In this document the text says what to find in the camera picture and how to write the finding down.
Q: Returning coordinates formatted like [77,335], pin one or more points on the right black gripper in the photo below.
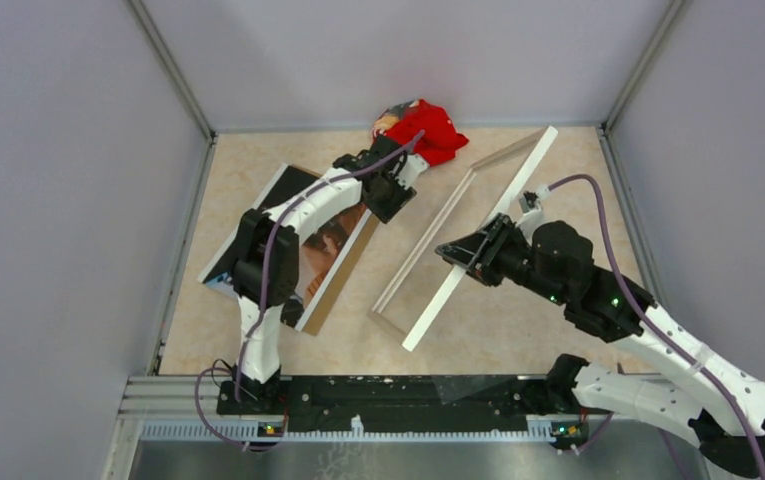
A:
[479,250]

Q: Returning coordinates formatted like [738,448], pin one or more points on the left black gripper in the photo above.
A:
[400,196]

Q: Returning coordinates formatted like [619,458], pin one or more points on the light wooden picture frame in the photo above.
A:
[422,285]

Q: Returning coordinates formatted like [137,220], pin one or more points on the printed photo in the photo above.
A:
[325,254]

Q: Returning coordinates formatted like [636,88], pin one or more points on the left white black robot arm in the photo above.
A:
[267,252]

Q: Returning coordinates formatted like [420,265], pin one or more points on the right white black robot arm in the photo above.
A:
[709,403]

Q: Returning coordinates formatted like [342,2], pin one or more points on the crumpled red cloth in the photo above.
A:
[440,141]

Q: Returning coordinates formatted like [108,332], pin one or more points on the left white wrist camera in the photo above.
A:
[410,170]

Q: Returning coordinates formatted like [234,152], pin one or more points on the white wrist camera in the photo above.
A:
[530,203]
[410,170]

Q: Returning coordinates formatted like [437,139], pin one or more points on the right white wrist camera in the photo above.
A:
[530,203]

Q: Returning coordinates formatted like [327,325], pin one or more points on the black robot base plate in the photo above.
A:
[402,404]

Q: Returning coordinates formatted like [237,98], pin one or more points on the aluminium rail with cable duct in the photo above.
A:
[168,428]

